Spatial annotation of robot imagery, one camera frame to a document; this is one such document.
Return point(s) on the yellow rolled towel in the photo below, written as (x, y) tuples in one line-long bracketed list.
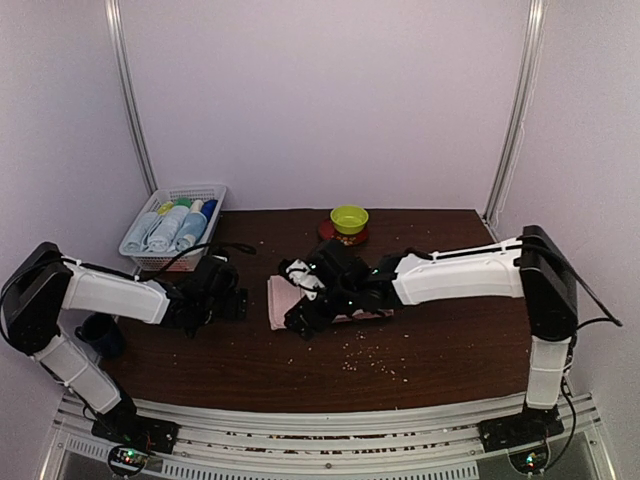
[(165, 208)]

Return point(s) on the right aluminium frame post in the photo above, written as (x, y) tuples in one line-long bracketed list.
[(523, 96)]

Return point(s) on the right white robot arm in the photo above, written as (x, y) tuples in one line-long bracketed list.
[(530, 267)]

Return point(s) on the light blue rolled towel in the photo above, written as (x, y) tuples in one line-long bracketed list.
[(154, 233)]

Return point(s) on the white plastic basket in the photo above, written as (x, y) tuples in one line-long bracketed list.
[(178, 261)]

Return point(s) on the pink towel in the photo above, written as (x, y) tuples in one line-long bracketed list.
[(282, 296)]

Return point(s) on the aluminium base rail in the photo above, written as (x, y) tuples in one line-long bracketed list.
[(441, 442)]

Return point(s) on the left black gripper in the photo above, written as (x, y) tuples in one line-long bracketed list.
[(230, 310)]

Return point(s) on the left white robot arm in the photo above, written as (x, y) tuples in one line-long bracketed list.
[(47, 282)]

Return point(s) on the dark blue rolled towel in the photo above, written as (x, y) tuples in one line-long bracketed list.
[(208, 208)]

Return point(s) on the green rolled towel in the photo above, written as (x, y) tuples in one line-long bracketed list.
[(186, 202)]

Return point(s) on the red floral plate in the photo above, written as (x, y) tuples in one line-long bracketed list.
[(326, 231)]

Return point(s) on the white rolled towel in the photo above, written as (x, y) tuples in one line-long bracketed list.
[(196, 206)]

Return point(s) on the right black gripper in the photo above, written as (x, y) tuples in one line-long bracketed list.
[(300, 324)]

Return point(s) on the dark blue mug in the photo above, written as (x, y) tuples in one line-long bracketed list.
[(101, 332)]

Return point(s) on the blue polka dot towel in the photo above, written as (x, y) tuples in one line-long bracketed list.
[(193, 227)]

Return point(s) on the green plastic bowl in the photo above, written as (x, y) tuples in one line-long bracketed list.
[(349, 219)]

